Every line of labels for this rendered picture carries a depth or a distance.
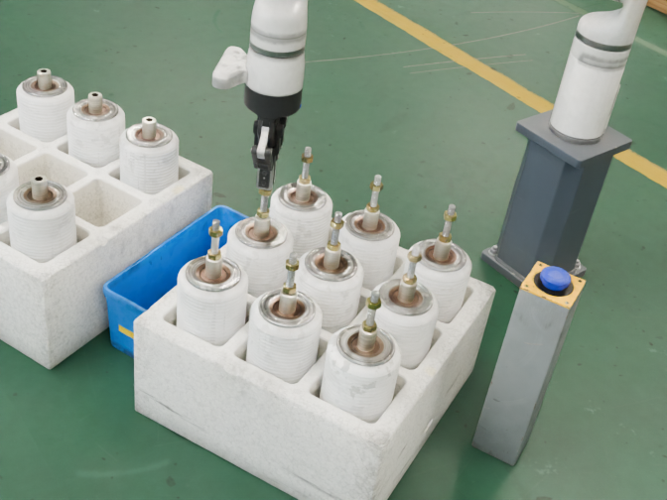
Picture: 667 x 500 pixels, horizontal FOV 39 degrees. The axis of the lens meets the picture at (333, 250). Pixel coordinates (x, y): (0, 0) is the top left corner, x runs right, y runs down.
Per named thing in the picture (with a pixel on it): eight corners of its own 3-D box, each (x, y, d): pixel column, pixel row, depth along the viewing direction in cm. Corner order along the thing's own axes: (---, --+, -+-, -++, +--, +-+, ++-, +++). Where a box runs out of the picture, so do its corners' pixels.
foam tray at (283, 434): (274, 279, 168) (282, 195, 157) (472, 370, 155) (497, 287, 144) (133, 411, 140) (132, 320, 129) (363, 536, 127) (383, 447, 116)
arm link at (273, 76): (225, 58, 126) (227, 14, 122) (308, 72, 125) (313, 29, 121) (208, 88, 118) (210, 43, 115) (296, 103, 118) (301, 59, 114)
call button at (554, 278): (543, 273, 127) (547, 261, 126) (571, 284, 126) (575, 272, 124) (533, 288, 124) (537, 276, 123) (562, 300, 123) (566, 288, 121)
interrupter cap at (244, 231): (258, 213, 141) (258, 209, 140) (297, 235, 137) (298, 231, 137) (223, 234, 135) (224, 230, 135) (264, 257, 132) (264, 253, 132)
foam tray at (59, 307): (55, 174, 186) (49, 92, 175) (209, 253, 172) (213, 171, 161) (-118, 266, 158) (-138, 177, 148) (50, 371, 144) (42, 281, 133)
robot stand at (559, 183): (529, 235, 189) (570, 102, 171) (586, 275, 180) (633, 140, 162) (478, 257, 181) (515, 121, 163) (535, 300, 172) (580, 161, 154)
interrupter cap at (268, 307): (326, 320, 123) (326, 316, 123) (274, 335, 120) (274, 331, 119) (298, 286, 128) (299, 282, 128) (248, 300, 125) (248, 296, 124)
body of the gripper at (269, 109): (297, 97, 118) (290, 161, 123) (308, 68, 125) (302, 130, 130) (238, 87, 118) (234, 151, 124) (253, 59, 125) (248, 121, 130)
